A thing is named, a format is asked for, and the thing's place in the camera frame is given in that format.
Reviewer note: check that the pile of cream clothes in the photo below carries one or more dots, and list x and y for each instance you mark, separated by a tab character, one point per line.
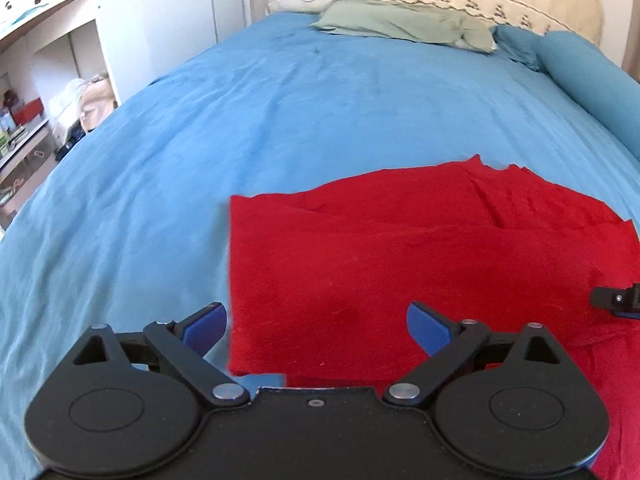
82	102

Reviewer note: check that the white shelf unit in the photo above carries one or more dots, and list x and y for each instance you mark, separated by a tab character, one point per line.
107	20

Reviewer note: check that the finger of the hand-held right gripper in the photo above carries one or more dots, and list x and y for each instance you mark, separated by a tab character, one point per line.
612	299

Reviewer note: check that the blue bolster pillow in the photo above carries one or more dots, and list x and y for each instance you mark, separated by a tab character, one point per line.
590	77

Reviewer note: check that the green pillow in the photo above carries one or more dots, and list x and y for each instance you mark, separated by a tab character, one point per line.
400	22

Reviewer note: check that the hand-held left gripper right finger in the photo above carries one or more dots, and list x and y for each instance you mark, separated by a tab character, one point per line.
425	331

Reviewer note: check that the clear storage drawer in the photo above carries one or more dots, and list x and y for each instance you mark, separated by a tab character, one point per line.
27	165

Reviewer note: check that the red box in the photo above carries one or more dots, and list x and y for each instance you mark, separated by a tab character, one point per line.
27	111

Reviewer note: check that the red garment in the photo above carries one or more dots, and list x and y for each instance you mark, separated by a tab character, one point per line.
380	260

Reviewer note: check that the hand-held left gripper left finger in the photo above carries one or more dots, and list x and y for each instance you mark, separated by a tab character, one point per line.
205	329

